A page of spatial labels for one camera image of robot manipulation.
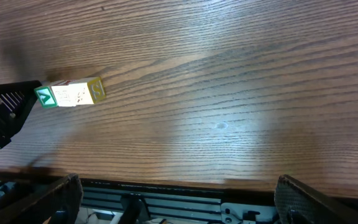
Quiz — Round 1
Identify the green V letter block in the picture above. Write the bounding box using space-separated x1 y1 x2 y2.
34 86 58 108

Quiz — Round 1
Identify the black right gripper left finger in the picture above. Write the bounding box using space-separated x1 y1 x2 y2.
0 174 83 224

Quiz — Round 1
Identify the white block yellow S side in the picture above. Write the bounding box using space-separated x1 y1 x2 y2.
75 77 106 105

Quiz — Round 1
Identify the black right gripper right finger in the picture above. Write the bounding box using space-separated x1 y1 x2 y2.
274 175 358 224

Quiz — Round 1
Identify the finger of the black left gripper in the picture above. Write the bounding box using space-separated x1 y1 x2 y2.
0 80 41 149

